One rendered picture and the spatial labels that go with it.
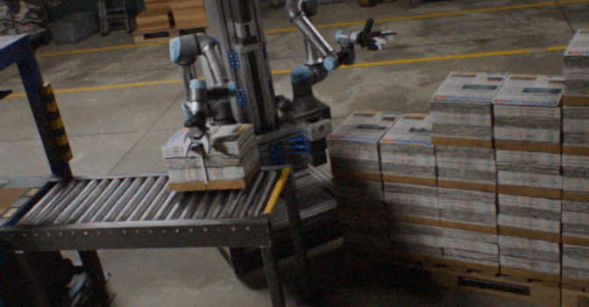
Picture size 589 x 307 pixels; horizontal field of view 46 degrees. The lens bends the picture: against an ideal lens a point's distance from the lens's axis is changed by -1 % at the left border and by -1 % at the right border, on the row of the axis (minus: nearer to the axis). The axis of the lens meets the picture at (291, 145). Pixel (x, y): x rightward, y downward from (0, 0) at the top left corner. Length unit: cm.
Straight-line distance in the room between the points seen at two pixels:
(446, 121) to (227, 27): 137
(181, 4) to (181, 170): 644
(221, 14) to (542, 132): 182
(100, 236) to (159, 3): 709
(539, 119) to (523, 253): 71
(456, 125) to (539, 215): 57
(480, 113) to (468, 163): 27
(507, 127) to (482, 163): 23
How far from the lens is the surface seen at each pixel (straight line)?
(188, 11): 961
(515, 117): 324
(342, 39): 390
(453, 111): 330
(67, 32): 1085
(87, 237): 337
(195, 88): 322
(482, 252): 363
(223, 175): 325
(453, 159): 341
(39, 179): 403
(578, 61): 310
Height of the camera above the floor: 228
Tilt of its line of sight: 24 degrees down
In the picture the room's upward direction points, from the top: 10 degrees counter-clockwise
